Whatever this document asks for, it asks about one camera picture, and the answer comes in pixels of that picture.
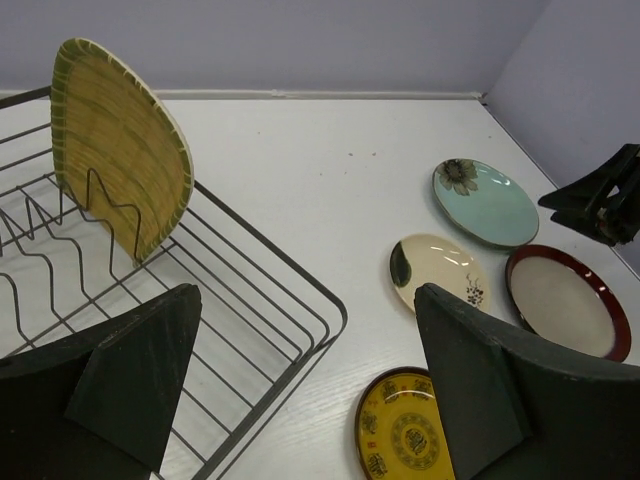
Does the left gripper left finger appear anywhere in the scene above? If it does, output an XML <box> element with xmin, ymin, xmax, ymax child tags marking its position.
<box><xmin>1</xmin><ymin>284</ymin><xmax>202</xmax><ymax>479</ymax></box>

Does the dark wire dish rack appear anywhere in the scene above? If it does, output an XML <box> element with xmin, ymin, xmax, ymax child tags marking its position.
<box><xmin>0</xmin><ymin>85</ymin><xmax>350</xmax><ymax>480</ymax></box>

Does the cream plate with black brushmark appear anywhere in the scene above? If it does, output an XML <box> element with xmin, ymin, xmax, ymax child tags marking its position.
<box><xmin>389</xmin><ymin>234</ymin><xmax>491</xmax><ymax>313</ymax></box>

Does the light blue flower plate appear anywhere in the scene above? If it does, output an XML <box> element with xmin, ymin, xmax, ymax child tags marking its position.
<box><xmin>432</xmin><ymin>158</ymin><xmax>539</xmax><ymax>249</ymax></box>

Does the red rimmed cream plate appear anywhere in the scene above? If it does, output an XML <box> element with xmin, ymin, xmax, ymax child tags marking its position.
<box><xmin>504</xmin><ymin>244</ymin><xmax>632</xmax><ymax>363</ymax></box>

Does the yellow patterned round plate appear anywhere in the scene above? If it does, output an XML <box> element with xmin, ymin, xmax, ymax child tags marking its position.
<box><xmin>354</xmin><ymin>367</ymin><xmax>455</xmax><ymax>480</ymax></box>

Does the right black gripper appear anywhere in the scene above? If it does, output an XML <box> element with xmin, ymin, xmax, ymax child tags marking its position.
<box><xmin>538</xmin><ymin>143</ymin><xmax>639</xmax><ymax>245</ymax></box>

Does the woven bamboo pattern plate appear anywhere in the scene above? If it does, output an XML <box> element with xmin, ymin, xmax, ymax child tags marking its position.
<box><xmin>50</xmin><ymin>37</ymin><xmax>195</xmax><ymax>263</ymax></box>

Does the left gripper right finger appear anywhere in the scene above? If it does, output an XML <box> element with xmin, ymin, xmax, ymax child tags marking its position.
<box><xmin>414</xmin><ymin>283</ymin><xmax>639</xmax><ymax>479</ymax></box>

